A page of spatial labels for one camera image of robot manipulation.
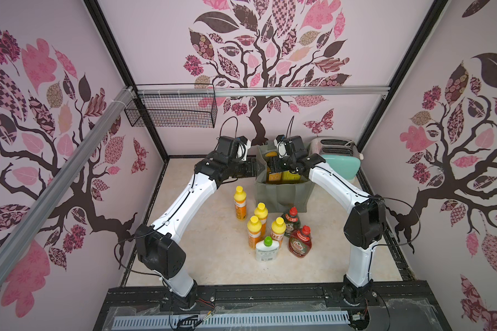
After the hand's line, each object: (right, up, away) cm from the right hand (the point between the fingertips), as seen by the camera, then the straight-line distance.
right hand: (274, 159), depth 89 cm
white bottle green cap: (-4, -35, -15) cm, 38 cm away
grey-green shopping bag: (-2, -16, -11) cm, 19 cm away
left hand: (-7, -6, -12) cm, 15 cm away
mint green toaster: (+37, +3, +15) cm, 40 cm away
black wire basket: (-46, +26, +6) cm, 53 cm away
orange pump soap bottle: (0, -9, +3) cm, 9 cm away
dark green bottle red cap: (+6, -25, -11) cm, 28 cm away
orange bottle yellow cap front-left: (-9, -26, -18) cm, 33 cm away
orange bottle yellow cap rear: (-14, -19, -8) cm, 25 cm away
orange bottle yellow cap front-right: (0, -26, -18) cm, 32 cm away
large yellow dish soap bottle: (+8, -9, +6) cm, 13 cm away
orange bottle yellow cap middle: (-6, -21, -15) cm, 27 cm away
